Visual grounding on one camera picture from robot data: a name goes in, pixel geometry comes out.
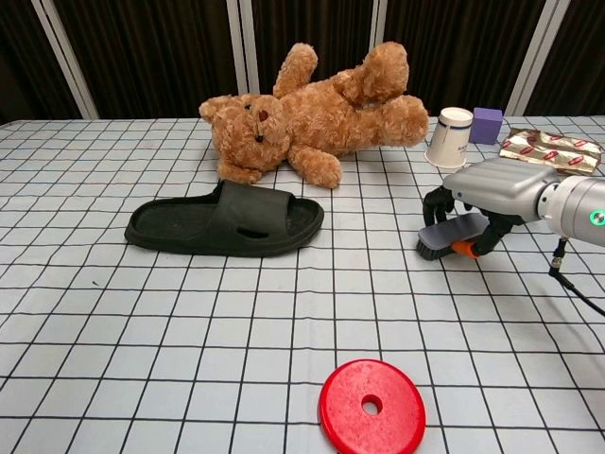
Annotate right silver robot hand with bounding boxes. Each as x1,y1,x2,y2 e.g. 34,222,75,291
422,157,566,260

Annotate grey cleaning brush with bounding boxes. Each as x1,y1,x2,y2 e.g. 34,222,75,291
415,212,486,261

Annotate black rubber slipper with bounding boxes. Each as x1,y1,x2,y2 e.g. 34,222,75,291
124,180,326,259

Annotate gold foil snack wrapper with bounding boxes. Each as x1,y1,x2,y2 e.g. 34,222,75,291
498,126,605,178

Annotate purple cube block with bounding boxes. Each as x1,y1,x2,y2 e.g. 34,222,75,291
468,107,504,146

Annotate white paper cup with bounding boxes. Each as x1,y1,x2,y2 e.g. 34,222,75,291
424,106,475,169

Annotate dark brown partition panel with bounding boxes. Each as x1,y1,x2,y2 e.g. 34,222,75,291
528,0,605,117
0,0,81,123
250,0,545,117
51,0,250,119

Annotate brown plush teddy bear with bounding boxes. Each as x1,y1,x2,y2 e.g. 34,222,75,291
198,41,430,190

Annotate red disc with hole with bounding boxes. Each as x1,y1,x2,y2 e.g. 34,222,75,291
319,358,427,454

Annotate white checkered tablecloth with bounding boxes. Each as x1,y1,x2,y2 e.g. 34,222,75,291
0,114,605,454

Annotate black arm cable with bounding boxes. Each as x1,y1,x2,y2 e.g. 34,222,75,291
547,236,605,317

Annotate white partition frame post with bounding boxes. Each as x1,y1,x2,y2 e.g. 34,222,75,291
31,0,99,119
508,0,571,116
225,0,262,96

